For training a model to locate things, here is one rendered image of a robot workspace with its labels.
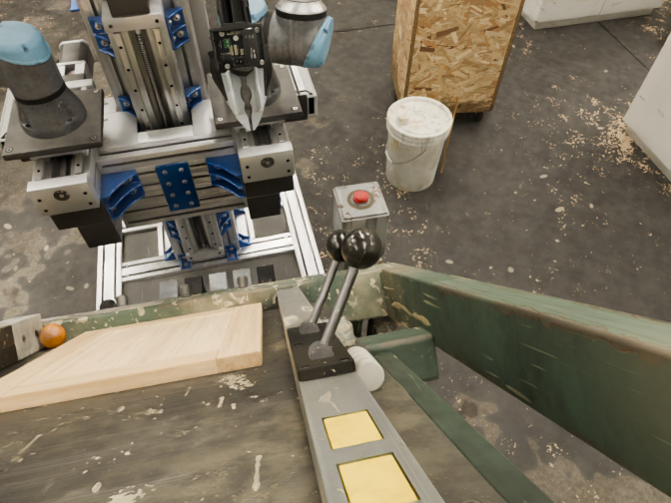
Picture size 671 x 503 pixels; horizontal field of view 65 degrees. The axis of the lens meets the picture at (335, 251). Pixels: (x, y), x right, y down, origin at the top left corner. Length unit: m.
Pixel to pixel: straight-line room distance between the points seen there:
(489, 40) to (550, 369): 2.36
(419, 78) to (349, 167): 0.57
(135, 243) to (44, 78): 1.03
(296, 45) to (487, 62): 1.72
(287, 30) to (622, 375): 1.03
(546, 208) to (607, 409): 2.30
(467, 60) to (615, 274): 1.23
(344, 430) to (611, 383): 0.23
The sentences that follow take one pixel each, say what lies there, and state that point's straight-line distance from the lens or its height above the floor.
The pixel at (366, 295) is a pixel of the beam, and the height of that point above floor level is 0.88.
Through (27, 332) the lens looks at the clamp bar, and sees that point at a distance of 1.19.
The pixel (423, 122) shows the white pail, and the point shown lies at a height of 0.35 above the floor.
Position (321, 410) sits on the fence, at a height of 1.52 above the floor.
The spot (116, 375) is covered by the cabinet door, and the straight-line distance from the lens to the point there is 0.73.
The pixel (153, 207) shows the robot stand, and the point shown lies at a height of 0.74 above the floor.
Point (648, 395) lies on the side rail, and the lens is 0.44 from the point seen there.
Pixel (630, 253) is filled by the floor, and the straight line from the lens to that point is 2.73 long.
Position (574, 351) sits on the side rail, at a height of 1.46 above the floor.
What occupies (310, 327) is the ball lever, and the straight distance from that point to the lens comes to 0.59.
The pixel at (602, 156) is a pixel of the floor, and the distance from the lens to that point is 3.16.
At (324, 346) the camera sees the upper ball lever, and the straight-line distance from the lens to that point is 0.47.
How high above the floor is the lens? 1.88
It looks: 52 degrees down
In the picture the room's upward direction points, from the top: 1 degrees clockwise
